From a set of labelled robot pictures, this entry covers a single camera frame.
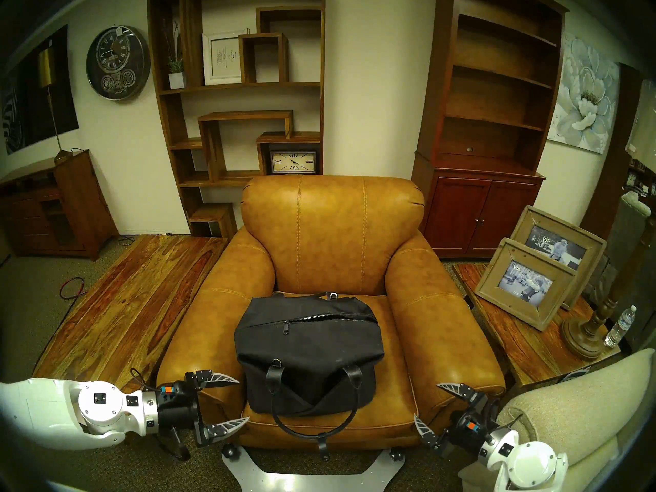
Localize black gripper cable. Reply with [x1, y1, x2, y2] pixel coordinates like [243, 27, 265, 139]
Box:
[129, 368, 191, 462]
[479, 394, 523, 438]

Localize red floor cable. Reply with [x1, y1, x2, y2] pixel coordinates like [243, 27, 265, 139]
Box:
[59, 277, 90, 300]

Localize round black wall clock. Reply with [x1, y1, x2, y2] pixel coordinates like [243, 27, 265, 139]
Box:
[86, 26, 151, 101]

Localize white flower painting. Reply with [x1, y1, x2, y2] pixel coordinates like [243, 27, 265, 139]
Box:
[547, 33, 620, 155]

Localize open wooden shelf unit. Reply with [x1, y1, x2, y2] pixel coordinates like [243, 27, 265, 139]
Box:
[147, 0, 326, 239]

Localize rectangular mantel clock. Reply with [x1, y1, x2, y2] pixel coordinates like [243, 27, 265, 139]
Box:
[270, 150, 318, 175]

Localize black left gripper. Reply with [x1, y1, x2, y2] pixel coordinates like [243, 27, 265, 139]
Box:
[157, 371, 251, 447]

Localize wooden lamp base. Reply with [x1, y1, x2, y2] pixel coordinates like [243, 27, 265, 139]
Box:
[561, 78, 656, 361]

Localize clear plastic water bottle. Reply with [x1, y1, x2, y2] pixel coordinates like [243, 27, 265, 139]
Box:
[605, 305, 638, 348]

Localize large rustic wooden picture frame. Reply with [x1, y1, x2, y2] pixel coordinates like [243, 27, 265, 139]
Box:
[510, 205, 608, 311]

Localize small potted plant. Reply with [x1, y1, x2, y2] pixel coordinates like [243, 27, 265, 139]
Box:
[165, 19, 186, 90]

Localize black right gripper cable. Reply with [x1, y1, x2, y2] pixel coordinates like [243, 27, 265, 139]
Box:
[479, 394, 523, 438]

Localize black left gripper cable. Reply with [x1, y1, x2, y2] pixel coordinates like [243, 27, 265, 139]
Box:
[129, 368, 191, 462]

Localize tan leather armchair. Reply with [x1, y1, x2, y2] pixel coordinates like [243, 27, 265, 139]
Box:
[156, 175, 507, 452]

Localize dark zebra wall art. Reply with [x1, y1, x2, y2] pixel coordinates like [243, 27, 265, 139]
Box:
[0, 25, 80, 156]

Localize cream fabric armchair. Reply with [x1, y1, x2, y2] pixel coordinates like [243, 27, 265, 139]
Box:
[458, 348, 656, 492]

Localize small rustic wooden picture frame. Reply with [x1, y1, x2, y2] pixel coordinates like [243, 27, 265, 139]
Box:
[474, 237, 579, 332]

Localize black zipper fabric bag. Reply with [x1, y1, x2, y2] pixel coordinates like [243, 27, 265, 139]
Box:
[234, 291, 385, 461]

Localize grey upholstered chair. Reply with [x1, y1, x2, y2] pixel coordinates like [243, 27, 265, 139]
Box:
[597, 191, 656, 312]

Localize striped wood coffee table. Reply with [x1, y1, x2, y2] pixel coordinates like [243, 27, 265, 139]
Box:
[31, 235, 229, 389]

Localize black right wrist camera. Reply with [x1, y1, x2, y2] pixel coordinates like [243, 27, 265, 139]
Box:
[456, 410, 487, 440]

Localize cherry wood bookcase cabinet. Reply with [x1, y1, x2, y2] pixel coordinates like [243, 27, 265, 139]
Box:
[411, 0, 569, 258]

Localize white framed certificate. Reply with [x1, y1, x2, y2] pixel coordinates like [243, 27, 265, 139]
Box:
[202, 31, 245, 86]

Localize dark wooden sideboard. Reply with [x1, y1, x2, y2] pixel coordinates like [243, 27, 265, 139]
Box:
[0, 149, 119, 261]

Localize wooden side table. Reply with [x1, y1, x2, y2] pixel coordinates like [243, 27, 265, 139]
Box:
[452, 261, 623, 389]

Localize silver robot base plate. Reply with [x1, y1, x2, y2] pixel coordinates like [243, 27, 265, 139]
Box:
[221, 447, 405, 492]

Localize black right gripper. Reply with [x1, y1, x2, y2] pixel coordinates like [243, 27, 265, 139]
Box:
[414, 382, 505, 456]

